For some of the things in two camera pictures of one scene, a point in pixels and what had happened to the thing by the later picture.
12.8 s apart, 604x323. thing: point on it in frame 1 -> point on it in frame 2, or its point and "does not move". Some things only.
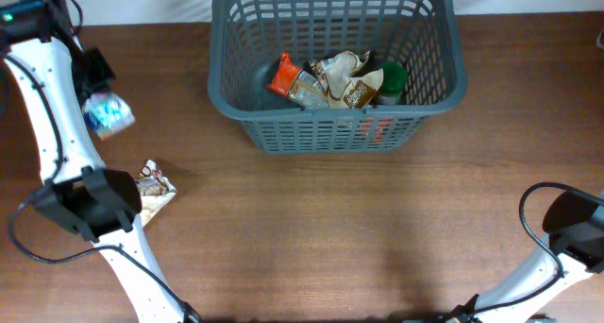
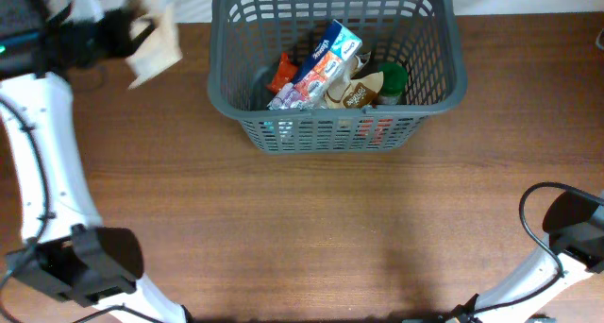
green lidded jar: x=394 y=81 does not move
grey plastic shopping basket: x=251 y=25 does not move
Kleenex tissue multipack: x=108 y=113 -> x=327 y=61
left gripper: x=109 y=76 -> x=114 y=23
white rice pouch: x=343 y=88 does not move
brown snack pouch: x=155 y=189 -> x=160 y=51
